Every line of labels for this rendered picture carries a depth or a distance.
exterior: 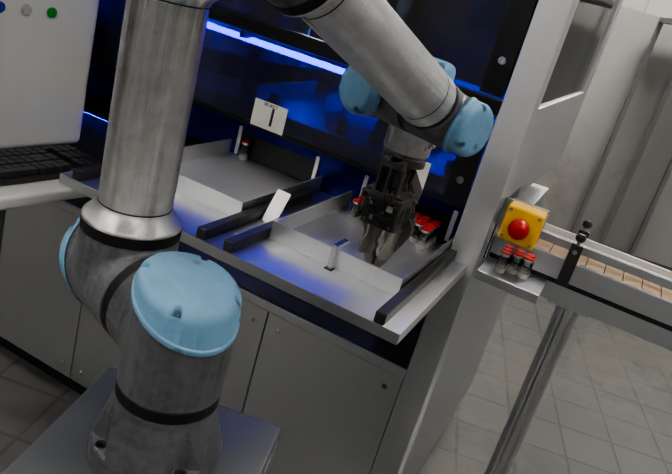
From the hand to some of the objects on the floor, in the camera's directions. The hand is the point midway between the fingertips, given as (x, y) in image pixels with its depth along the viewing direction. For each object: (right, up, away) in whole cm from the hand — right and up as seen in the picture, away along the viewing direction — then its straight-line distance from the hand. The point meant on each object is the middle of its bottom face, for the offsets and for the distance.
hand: (374, 261), depth 118 cm
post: (-3, -80, +54) cm, 97 cm away
